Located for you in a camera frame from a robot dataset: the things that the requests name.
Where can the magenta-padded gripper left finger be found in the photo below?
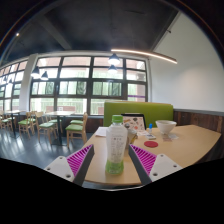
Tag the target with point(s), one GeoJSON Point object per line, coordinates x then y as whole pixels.
{"type": "Point", "coordinates": [60, 166]}

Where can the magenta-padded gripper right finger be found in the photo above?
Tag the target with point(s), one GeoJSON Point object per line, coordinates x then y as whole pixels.
{"type": "Point", "coordinates": [163, 166]}

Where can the clear green-capped drink bottle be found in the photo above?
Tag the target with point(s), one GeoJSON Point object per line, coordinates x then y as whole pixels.
{"type": "Point", "coordinates": [116, 143]}

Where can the flat round red coaster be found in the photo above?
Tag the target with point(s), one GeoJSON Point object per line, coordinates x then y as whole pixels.
{"type": "Point", "coordinates": [151, 144]}

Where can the small white paper card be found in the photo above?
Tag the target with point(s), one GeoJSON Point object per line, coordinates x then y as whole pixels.
{"type": "Point", "coordinates": [170, 136]}

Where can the small flat white device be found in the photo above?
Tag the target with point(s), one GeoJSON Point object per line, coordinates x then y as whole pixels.
{"type": "Point", "coordinates": [150, 136]}

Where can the white ceramic bowl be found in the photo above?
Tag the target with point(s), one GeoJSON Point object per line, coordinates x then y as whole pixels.
{"type": "Point", "coordinates": [165, 126]}

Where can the small blue-capped bottle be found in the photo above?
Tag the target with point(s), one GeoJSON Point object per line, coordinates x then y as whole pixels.
{"type": "Point", "coordinates": [150, 128]}

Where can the group of green-seated wooden chairs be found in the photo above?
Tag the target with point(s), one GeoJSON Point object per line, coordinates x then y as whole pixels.
{"type": "Point", "coordinates": [75, 127]}

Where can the black laptop with stickers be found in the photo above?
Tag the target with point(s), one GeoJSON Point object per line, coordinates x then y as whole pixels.
{"type": "Point", "coordinates": [135, 122]}

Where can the light wooden dining table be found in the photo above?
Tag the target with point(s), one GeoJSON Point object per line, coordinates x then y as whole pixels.
{"type": "Point", "coordinates": [59, 114]}

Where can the green upholstered bench backrest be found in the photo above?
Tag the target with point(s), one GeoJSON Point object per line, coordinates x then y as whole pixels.
{"type": "Point", "coordinates": [156, 113]}

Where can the white paper sheet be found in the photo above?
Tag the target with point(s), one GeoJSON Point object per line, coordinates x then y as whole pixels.
{"type": "Point", "coordinates": [101, 132]}

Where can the curved linear ceiling light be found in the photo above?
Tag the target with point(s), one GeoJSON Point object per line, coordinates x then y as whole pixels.
{"type": "Point", "coordinates": [146, 53]}

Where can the group of pendant lamps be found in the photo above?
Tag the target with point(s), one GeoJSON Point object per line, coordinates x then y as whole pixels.
{"type": "Point", "coordinates": [113, 60]}

